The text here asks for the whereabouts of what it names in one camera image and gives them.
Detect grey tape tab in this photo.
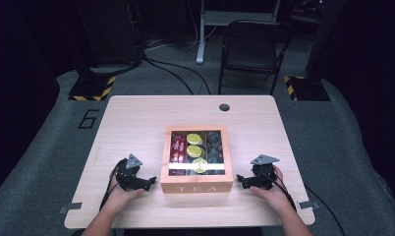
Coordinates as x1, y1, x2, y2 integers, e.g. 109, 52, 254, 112
297, 200, 320, 210
58, 202, 84, 215

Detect green coffee capsule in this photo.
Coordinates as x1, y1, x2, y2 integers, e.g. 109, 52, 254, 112
186, 145, 203, 158
186, 132, 203, 147
192, 157, 209, 174

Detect white cables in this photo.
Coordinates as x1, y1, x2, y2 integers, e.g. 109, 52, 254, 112
143, 0, 219, 51

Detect person's left hand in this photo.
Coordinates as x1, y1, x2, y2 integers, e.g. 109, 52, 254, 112
102, 176, 146, 211

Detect red coffee sachet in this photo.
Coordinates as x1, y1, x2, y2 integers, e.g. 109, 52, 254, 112
170, 133, 180, 164
178, 133, 188, 164

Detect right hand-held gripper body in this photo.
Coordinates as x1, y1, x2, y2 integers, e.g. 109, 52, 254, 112
250, 153, 281, 191

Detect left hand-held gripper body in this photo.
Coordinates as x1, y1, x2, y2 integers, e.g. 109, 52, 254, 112
115, 153, 144, 192

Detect black folding chair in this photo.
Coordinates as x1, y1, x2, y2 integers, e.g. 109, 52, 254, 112
217, 19, 294, 96

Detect right hand-held gripper cable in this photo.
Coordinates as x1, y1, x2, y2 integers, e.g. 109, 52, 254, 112
257, 169, 298, 212

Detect wooden box with glass lid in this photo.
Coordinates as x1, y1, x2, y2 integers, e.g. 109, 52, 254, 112
159, 125, 235, 195

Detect white desk frame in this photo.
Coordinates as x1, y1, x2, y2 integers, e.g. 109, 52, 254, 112
196, 0, 282, 65

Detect clear tea bag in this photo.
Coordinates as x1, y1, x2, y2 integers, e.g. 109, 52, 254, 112
205, 131, 224, 148
205, 146, 224, 164

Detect black stand with striped base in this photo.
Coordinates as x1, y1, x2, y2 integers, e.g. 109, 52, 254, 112
282, 0, 349, 102
67, 0, 117, 102

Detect black floor cable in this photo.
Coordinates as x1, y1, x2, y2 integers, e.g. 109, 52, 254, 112
141, 56, 196, 96
145, 57, 213, 96

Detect black cabinet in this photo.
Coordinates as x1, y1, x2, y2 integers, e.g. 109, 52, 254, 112
77, 0, 145, 68

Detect person's right hand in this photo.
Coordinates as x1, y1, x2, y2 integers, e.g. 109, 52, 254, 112
250, 164, 294, 214

